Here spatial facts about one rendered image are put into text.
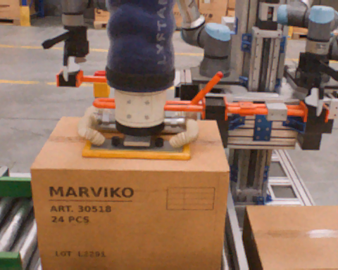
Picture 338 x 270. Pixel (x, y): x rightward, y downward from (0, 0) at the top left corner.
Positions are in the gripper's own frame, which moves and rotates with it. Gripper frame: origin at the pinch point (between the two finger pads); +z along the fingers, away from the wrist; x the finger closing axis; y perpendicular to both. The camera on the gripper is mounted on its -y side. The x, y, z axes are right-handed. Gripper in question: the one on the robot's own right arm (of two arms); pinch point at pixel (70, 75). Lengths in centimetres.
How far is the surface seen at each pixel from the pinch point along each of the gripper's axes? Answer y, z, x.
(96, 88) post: 6.3, 11.6, 20.3
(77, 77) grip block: 3.9, -0.7, -4.4
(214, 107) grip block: 55, -1, -31
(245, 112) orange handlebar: 66, 1, -29
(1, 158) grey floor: -90, 109, 128
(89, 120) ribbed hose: 13.8, 5.5, -30.8
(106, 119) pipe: 19.0, 6.0, -27.9
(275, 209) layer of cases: 87, 54, -9
